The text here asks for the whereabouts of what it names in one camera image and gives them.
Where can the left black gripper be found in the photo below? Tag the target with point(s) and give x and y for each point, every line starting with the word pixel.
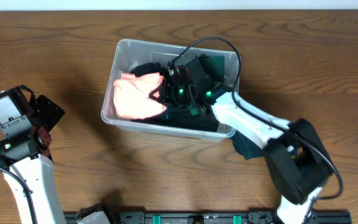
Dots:
pixel 46 113

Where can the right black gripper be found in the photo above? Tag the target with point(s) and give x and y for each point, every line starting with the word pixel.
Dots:
pixel 166 97

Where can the pink garment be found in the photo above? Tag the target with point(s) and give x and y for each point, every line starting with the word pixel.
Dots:
pixel 131 96

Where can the small black garment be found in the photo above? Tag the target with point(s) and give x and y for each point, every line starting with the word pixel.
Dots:
pixel 150 67

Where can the large black garment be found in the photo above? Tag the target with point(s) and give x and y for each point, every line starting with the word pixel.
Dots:
pixel 182 118

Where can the dark green garment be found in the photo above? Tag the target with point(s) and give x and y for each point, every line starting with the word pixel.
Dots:
pixel 214 66

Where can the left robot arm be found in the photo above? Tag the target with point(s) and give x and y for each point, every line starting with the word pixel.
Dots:
pixel 25 158

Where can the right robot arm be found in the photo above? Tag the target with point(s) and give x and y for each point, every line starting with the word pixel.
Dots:
pixel 297 161

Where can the clear plastic storage bin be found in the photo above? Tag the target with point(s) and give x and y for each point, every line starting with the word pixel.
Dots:
pixel 131 53

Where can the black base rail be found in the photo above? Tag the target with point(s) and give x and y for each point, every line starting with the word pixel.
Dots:
pixel 261 217

